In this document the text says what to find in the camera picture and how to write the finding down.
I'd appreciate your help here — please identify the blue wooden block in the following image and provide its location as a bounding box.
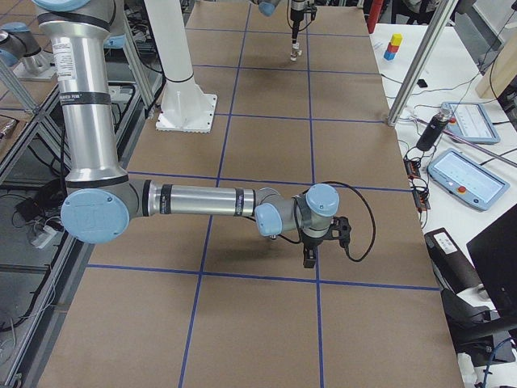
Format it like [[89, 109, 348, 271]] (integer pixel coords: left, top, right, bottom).
[[383, 51, 396, 61]]

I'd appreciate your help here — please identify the teach pendant tablet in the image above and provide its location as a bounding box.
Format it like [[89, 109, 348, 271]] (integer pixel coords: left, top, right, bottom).
[[427, 149, 510, 211], [441, 102, 500, 145]]

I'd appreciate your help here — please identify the far teach pendant tablet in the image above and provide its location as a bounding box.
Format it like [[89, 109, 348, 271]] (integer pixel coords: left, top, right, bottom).
[[441, 102, 500, 145]]

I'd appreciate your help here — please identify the red wooden block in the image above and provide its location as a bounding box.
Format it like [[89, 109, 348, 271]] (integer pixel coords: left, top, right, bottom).
[[386, 43, 399, 53]]

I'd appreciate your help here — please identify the yellow wooden block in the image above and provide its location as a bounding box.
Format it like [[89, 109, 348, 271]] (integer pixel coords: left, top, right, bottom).
[[389, 33, 403, 47]]

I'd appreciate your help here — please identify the black water bottle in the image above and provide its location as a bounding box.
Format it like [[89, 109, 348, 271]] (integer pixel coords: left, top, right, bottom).
[[416, 111, 450, 152]]

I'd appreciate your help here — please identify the aluminium frame post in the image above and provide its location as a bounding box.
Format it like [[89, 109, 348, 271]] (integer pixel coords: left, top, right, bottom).
[[386, 0, 459, 127]]

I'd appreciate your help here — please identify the white pedestal column with base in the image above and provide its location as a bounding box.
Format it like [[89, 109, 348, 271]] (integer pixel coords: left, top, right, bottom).
[[145, 0, 217, 133]]

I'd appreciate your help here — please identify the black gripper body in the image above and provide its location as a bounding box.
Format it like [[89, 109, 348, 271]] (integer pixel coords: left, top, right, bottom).
[[301, 226, 328, 247], [288, 0, 315, 24]]

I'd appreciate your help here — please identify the black camera cable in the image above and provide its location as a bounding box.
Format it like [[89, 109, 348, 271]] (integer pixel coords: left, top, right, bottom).
[[321, 180, 377, 263]]

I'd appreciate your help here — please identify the black monitor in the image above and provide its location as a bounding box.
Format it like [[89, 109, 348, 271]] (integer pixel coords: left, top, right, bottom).
[[467, 205, 516, 316]]

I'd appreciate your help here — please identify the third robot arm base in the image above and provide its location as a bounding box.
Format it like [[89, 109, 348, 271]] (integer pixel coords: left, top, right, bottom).
[[1, 22, 55, 81]]

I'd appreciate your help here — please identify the near teach pendant tablet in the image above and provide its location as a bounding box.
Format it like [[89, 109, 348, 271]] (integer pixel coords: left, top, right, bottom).
[[427, 149, 510, 211]]

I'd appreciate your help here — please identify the black box with label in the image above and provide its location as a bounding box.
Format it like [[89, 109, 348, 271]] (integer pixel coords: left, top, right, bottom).
[[424, 228, 483, 294]]

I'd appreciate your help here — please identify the white PPR valve with handle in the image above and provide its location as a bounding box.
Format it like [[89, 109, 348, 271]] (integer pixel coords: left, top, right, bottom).
[[290, 42, 303, 61]]

